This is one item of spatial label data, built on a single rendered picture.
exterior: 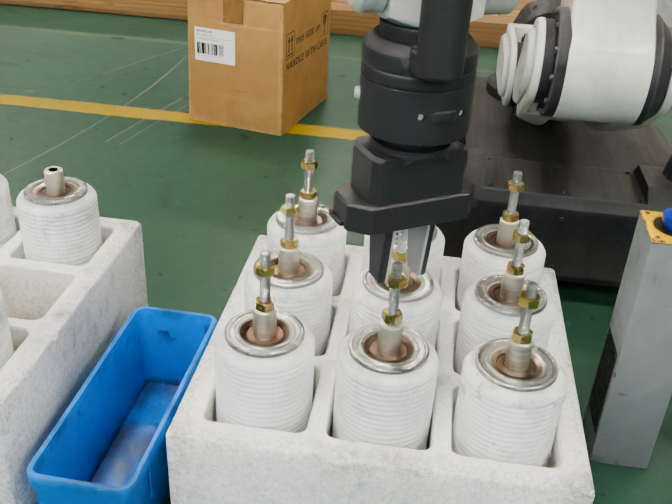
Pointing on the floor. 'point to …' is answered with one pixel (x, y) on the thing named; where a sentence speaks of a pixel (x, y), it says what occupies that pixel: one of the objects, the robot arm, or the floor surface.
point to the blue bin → (124, 414)
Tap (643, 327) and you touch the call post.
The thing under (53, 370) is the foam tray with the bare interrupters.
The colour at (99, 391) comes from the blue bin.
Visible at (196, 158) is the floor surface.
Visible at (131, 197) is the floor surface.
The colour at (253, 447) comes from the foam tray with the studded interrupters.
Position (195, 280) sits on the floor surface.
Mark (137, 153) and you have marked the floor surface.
